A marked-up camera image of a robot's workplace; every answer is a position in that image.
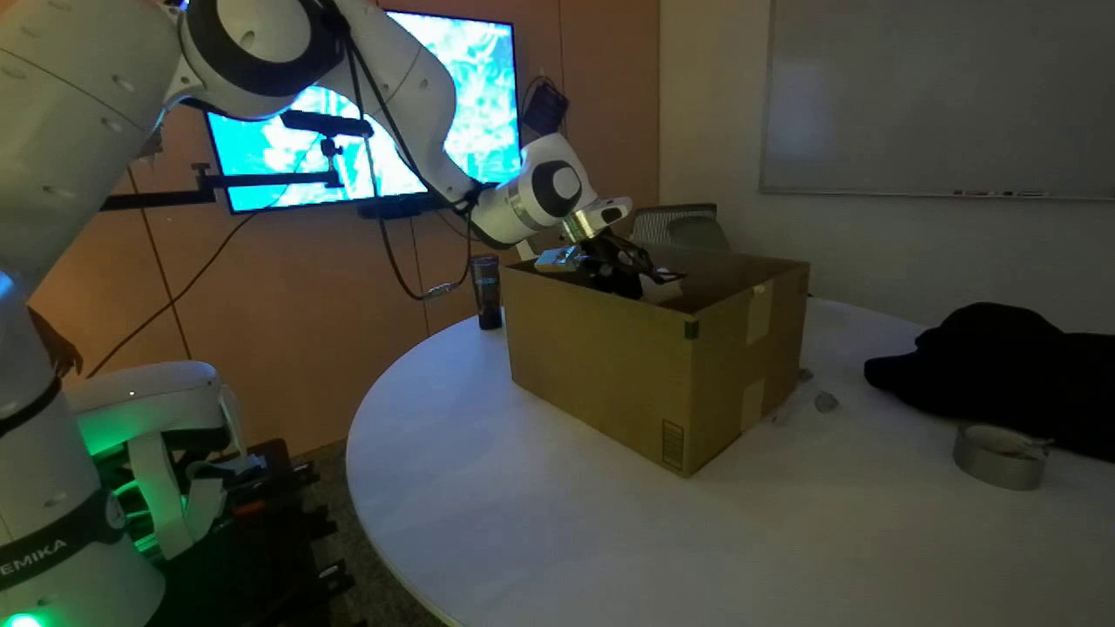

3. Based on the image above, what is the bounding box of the wall monitor with teal picture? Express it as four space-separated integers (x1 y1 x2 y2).
207 6 526 218

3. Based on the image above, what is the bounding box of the black upright remote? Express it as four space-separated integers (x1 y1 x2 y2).
469 253 509 336

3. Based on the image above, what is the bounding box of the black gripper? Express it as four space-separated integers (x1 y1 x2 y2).
568 230 678 301

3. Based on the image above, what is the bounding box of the black equipment rack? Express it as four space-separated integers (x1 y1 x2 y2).
150 432 354 627

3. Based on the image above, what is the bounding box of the grey chair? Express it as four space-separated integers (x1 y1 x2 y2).
625 203 735 259

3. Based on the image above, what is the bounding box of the thin black wall cable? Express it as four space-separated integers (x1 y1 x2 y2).
84 213 256 380

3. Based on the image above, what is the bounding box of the white wall whiteboard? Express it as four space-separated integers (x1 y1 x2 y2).
758 0 1115 206

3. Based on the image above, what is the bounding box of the grey tape roll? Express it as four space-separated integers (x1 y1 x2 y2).
951 422 1056 495

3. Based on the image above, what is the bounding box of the brown cardboard box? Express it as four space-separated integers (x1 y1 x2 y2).
498 247 811 480

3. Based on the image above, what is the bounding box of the black garment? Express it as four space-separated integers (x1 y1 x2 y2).
859 301 1115 463

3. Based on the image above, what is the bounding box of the black camera on mount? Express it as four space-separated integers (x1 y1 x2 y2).
276 108 377 192

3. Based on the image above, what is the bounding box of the small dark wall device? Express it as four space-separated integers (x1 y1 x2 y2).
518 76 570 144

